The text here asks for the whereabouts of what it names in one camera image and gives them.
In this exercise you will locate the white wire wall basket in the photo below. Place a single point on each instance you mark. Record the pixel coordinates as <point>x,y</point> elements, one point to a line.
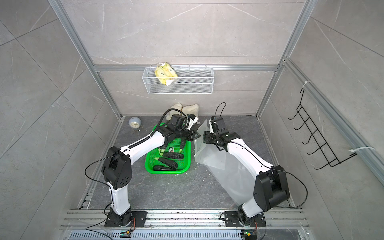
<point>188,80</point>

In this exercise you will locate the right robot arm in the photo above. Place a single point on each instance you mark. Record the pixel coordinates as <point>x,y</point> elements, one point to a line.
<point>271,184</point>

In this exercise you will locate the green plastic basket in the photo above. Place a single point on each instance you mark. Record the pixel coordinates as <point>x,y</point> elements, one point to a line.
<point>174,159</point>

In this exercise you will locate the yellow snack packet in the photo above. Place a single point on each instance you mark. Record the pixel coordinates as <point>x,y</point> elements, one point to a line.
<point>165,74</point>

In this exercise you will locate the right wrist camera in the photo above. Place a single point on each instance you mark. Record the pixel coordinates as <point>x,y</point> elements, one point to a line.
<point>211,127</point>

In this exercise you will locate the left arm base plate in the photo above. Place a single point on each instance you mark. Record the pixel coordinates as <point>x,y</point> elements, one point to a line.
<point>130,219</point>

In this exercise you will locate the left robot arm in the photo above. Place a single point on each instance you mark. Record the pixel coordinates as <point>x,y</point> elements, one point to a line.
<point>117,167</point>

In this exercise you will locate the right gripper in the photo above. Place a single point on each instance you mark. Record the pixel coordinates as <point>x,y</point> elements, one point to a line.
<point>206,137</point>

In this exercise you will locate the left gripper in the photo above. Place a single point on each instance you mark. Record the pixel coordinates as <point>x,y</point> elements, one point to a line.
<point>191,136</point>

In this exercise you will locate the dark eggplant bottom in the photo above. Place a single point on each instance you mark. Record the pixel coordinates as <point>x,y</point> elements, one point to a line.
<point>162,168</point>

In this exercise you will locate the aluminium mounting rail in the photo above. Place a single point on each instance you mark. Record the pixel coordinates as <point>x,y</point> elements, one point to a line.
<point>186,225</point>

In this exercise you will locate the dark eggplant middle horizontal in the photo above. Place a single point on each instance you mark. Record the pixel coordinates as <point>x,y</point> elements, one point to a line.
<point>173,155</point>

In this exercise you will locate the black wire hook rack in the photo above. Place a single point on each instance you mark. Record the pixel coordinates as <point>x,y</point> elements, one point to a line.
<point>317,137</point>

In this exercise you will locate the white plush toy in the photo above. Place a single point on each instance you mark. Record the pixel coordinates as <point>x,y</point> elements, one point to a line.
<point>191,109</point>

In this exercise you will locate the dark eggplant lower diagonal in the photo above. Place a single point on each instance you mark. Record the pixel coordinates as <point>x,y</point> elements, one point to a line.
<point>168,162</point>

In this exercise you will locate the clear zip-top bag stack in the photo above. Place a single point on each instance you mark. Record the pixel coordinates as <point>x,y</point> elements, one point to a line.
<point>233,176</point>

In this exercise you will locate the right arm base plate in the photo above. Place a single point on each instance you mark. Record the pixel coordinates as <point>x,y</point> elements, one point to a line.
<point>236,219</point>

